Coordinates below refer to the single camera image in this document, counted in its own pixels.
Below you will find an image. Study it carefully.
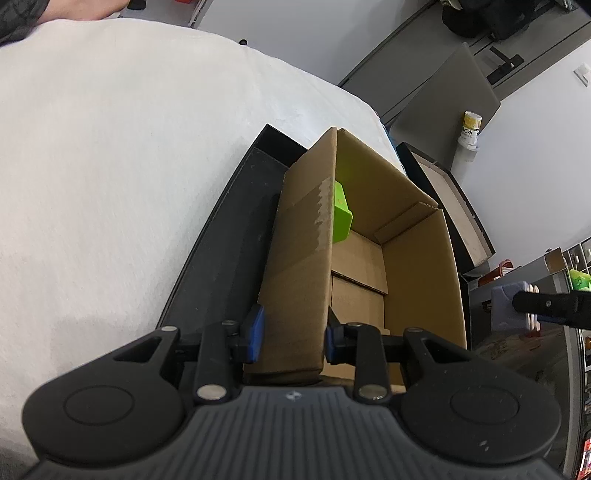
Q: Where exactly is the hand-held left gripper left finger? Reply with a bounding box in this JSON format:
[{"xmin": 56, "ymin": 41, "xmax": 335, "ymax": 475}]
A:
[{"xmin": 113, "ymin": 304, "xmax": 267, "ymax": 404}]

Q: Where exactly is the yellow capped bottle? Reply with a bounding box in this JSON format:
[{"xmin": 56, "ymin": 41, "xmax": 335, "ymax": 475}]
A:
[{"xmin": 459, "ymin": 111, "xmax": 483, "ymax": 151}]

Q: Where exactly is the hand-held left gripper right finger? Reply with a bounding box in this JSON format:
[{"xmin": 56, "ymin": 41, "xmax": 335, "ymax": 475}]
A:
[{"xmin": 323, "ymin": 306, "xmax": 468, "ymax": 402}]

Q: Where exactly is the black tray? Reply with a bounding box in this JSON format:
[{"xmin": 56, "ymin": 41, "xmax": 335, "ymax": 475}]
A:
[{"xmin": 157, "ymin": 124, "xmax": 310, "ymax": 356}]

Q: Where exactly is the brown cardboard box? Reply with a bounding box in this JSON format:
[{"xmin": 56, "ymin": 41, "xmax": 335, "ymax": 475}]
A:
[{"xmin": 243, "ymin": 127, "xmax": 468, "ymax": 393}]

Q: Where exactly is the black backpack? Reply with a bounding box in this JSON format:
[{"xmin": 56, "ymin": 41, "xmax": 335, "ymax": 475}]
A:
[{"xmin": 441, "ymin": 0, "xmax": 555, "ymax": 41}]

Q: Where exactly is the purple cube toy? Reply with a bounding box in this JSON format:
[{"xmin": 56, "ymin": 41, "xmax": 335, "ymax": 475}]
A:
[{"xmin": 490, "ymin": 281, "xmax": 542, "ymax": 333}]

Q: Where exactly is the red handled bag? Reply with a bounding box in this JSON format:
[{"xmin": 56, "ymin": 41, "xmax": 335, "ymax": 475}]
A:
[{"xmin": 480, "ymin": 259, "xmax": 514, "ymax": 283}]

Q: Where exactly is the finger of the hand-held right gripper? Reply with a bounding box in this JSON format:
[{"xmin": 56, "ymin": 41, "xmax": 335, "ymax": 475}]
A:
[{"xmin": 512, "ymin": 288, "xmax": 591, "ymax": 329}]

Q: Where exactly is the brown lined black box lid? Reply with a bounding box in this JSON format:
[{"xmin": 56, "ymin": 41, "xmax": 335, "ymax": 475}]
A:
[{"xmin": 396, "ymin": 142, "xmax": 497, "ymax": 278}]

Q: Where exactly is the black door handle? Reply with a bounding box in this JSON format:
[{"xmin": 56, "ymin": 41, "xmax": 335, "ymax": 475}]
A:
[{"xmin": 487, "ymin": 45, "xmax": 526, "ymax": 85}]

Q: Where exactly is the another person's forearm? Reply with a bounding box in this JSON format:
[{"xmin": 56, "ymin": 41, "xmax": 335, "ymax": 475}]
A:
[{"xmin": 0, "ymin": 0, "xmax": 127, "ymax": 46}]

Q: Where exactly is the green block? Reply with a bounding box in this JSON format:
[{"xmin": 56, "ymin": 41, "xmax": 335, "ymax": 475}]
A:
[{"xmin": 331, "ymin": 180, "xmax": 354, "ymax": 244}]

